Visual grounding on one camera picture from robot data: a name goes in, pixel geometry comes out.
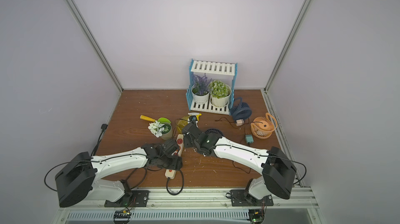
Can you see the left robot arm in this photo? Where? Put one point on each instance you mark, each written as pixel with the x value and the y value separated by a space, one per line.
pixel 83 178

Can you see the lavender plant white pot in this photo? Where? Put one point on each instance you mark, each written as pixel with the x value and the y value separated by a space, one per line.
pixel 200 89

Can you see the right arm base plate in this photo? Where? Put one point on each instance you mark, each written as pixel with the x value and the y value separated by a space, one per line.
pixel 240 197

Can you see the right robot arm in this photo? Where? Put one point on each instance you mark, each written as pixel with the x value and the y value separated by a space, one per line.
pixel 277 171

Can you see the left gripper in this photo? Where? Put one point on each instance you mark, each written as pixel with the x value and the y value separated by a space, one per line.
pixel 172 146

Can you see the blue white plant shelf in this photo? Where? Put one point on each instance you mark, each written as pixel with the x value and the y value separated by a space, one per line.
pixel 225 72

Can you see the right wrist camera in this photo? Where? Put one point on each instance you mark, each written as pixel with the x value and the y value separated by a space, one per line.
pixel 193 119

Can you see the green plant white pot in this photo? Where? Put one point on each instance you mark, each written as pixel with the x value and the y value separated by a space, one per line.
pixel 220 93

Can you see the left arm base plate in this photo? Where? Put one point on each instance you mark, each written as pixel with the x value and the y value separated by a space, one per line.
pixel 135 198

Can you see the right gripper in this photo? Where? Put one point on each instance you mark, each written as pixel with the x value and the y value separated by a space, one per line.
pixel 190 131

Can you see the dark blue round desk fan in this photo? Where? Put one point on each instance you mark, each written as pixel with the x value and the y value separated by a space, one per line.
pixel 214 131

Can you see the dark blue fan with handle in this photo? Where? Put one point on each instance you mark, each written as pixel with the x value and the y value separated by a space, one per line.
pixel 240 110

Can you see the yellow spray bottle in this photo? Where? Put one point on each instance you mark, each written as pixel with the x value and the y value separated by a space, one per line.
pixel 182 122

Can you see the white flower beige pot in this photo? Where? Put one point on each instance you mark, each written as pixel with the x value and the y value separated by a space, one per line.
pixel 161 130

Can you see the beige power strip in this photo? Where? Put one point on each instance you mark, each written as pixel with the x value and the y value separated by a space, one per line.
pixel 171 173

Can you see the green yellow garden trowel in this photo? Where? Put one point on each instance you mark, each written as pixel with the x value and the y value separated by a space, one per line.
pixel 161 119

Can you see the teal plug adapter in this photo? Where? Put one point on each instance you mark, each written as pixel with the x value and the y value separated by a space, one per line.
pixel 249 139

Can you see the orange desk fan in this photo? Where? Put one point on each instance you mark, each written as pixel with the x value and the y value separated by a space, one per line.
pixel 263 127

